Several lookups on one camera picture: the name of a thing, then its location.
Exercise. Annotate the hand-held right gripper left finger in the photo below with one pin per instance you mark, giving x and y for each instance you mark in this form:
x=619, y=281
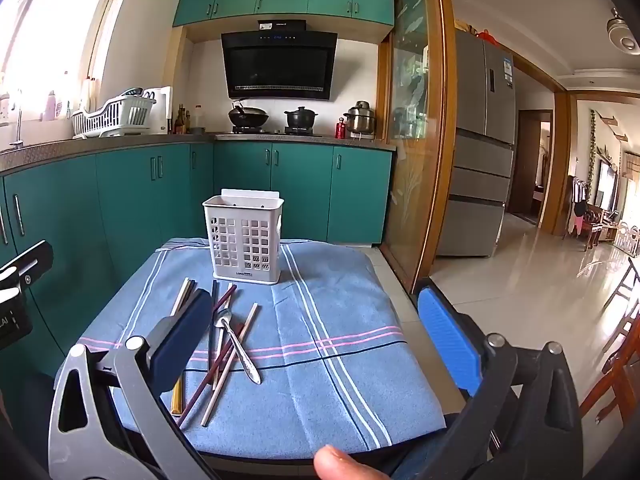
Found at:
x=182, y=342

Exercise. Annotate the white dish rack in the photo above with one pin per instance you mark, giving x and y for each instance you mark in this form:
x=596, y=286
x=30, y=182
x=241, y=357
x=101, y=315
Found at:
x=112, y=115

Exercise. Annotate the wooden chair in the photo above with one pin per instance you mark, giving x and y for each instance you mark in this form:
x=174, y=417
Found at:
x=617, y=360

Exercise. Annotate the green base cabinets under window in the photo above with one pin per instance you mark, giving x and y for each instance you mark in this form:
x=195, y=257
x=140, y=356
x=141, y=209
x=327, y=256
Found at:
x=115, y=200

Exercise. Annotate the person's right hand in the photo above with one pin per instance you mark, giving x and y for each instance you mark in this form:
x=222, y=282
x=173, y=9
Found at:
x=350, y=466

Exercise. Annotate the ceiling light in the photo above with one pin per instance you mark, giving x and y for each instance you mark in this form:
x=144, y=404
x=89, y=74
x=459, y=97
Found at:
x=622, y=32

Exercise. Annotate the brown sauce bottle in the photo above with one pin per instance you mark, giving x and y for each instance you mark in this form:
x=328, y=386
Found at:
x=188, y=122
x=178, y=122

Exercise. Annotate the hanging clothes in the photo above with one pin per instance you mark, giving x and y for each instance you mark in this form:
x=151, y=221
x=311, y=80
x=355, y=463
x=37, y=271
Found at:
x=579, y=205

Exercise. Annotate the white plastic utensil basket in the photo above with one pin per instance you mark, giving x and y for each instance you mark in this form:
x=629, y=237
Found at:
x=235, y=208

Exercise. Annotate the pink detergent bottle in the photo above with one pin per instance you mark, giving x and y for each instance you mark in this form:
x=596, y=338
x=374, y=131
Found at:
x=49, y=107

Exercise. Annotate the cream chopstick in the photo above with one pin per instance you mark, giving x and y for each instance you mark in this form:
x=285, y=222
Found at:
x=218, y=355
x=186, y=287
x=235, y=355

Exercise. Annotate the black chopstick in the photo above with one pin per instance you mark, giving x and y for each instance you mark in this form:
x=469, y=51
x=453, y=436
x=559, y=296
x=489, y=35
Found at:
x=213, y=295

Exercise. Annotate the stainless steel pot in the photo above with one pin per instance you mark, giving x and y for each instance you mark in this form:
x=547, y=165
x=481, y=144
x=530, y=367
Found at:
x=360, y=120

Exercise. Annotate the grey kitchen countertop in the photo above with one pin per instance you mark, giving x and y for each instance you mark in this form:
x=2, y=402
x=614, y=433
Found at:
x=150, y=139

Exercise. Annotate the brown wooden door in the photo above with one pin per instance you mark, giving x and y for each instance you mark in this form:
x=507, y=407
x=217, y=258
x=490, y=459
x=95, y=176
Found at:
x=525, y=170

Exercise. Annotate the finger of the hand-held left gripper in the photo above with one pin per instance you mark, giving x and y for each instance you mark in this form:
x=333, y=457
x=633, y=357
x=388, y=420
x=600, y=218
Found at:
x=35, y=260

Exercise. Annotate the black cooking pot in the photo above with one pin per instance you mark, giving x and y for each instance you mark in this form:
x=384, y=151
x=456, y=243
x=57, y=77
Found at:
x=301, y=118

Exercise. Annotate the blue striped cloth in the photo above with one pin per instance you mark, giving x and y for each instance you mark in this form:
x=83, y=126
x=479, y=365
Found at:
x=325, y=310

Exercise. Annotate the kitchen window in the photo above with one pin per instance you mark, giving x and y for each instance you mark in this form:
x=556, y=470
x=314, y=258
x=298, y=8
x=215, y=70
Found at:
x=45, y=35

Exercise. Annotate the silver refrigerator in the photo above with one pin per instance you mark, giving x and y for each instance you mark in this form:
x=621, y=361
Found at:
x=480, y=150

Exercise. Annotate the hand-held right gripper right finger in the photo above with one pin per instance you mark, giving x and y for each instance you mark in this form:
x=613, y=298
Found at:
x=447, y=342

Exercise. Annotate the dark red chopstick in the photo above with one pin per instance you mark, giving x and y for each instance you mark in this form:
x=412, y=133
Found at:
x=210, y=385
x=227, y=296

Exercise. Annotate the black wok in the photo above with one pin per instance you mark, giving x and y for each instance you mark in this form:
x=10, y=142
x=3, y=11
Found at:
x=248, y=115

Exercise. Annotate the white countertop appliance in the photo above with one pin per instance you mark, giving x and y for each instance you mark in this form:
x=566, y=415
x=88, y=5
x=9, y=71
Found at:
x=162, y=110

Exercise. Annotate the metal faucet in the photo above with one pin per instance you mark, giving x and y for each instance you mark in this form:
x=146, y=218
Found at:
x=19, y=120

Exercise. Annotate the gas stove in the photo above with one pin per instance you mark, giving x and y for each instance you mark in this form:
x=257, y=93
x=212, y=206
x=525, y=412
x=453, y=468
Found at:
x=277, y=131

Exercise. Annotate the black range hood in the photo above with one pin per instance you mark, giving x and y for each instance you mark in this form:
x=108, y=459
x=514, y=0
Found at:
x=280, y=65

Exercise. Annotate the metal spoon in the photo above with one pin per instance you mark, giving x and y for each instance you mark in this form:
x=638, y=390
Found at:
x=239, y=347

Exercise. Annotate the white bottle with red cap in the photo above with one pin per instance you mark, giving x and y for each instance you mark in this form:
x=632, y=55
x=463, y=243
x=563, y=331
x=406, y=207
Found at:
x=199, y=119

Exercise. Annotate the wooden glass sliding door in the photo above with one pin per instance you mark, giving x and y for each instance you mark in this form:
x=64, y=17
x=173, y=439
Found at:
x=415, y=135

